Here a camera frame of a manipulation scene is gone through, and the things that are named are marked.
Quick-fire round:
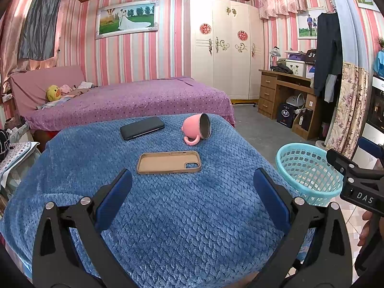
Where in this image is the pink satin curtain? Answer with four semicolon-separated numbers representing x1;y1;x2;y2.
0;0;65;97

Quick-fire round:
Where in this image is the pile of clothes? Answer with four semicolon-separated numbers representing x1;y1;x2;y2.
60;81;97;97

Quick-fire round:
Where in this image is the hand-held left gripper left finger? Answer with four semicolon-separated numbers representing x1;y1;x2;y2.
31;169;134;288

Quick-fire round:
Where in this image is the floral and blue curtain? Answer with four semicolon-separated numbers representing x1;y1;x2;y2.
325;0;370;157

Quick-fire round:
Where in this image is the yellow duck plush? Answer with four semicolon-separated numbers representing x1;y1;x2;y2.
46;85;62;102

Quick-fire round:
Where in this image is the grey curtain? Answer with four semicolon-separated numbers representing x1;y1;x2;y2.
18;0;64;61

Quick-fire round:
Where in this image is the pink steel-lined cup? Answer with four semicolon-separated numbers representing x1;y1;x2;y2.
181;113;212;146

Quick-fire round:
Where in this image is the small framed couple photo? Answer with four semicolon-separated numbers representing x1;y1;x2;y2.
298;9;319;40

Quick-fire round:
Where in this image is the black smartphone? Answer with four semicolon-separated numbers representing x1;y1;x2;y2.
120;116;165;141

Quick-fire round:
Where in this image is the white wardrobe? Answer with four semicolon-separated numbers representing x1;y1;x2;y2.
188;0;265;100

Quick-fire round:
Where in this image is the blue knitted blanket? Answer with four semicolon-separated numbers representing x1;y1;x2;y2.
0;112;319;288

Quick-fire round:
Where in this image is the person's right hand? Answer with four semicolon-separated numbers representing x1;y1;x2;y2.
358;211;376;247

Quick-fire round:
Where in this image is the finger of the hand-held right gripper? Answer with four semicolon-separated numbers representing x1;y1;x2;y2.
326;148;384;184
358;137;384;170

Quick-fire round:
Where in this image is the dark hanging coat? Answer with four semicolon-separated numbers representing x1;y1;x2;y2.
313;12;344;103

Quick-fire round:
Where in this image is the polka dot fabric hamper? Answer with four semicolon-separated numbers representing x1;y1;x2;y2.
0;140;41;199

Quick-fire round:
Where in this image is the dark clothing bundle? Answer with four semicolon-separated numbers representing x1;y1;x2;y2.
271;65;295;75

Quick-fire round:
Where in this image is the white fan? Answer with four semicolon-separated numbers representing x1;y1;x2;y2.
285;94;305;115

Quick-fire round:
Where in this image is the black paper bag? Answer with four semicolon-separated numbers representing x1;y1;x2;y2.
297;108;314;132

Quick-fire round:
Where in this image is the white storage box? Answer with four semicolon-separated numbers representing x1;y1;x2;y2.
283;61;307;77

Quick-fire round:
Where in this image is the pink covered headboard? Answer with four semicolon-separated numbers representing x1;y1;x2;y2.
9;65;88;118

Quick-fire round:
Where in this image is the turquoise plastic basket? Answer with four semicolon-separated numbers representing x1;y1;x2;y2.
276;143;345;207

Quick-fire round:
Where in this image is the framed wedding photo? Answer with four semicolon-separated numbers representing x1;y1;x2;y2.
95;0;159;40

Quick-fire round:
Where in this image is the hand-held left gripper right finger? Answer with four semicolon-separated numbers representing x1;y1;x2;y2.
253;167;353;288

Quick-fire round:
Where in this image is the purple bag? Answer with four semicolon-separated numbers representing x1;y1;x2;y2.
285;53;308;64

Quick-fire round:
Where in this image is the tan phone case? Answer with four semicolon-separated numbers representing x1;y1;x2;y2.
137;151;202;175

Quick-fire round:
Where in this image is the blue plastic bag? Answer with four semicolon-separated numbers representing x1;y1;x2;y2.
373;49;384;79

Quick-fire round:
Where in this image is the bed with purple dotted bedspread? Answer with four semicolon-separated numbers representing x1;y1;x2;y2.
21;76;236;140

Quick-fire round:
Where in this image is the black gift box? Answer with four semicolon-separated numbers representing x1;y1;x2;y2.
276;102;296;128

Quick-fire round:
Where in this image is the desk lamp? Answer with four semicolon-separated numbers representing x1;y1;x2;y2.
268;46;281;71

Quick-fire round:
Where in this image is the wooden desk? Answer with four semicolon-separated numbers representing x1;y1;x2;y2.
258;70;323;140

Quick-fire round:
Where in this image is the white cabinet with glass door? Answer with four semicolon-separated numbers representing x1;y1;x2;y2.
360;76;384;169

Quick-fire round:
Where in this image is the black and white patterned bag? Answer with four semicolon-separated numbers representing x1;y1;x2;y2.
0;129;11;161

